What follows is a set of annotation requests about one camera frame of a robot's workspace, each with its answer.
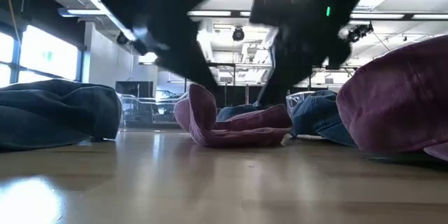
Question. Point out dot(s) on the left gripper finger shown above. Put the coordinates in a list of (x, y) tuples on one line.
[(189, 64)]

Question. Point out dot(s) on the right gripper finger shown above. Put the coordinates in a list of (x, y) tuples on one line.
[(283, 70)]

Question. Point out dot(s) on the light blue denim hat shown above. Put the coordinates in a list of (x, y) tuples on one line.
[(315, 119)]

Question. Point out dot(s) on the maroon hat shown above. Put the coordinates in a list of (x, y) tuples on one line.
[(395, 105), (238, 133)]

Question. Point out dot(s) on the dark grey-green hat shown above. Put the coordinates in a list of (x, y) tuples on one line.
[(52, 112)]

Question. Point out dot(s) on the clear plastic bin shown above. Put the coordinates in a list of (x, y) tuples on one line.
[(147, 112), (295, 99)]

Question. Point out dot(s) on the black partition panels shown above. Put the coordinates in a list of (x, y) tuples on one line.
[(238, 96)]

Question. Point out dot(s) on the overhead light bar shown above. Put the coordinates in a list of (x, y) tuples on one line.
[(210, 13)]

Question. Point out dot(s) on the black computer monitor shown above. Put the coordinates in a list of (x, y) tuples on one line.
[(134, 89)]

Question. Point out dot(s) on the large window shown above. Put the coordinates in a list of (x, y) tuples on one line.
[(45, 56)]

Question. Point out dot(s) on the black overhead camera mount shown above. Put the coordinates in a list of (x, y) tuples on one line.
[(358, 32)]

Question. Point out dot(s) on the black round ceiling camera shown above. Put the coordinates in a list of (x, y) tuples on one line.
[(122, 38), (238, 34)]

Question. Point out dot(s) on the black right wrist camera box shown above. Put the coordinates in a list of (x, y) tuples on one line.
[(264, 8)]

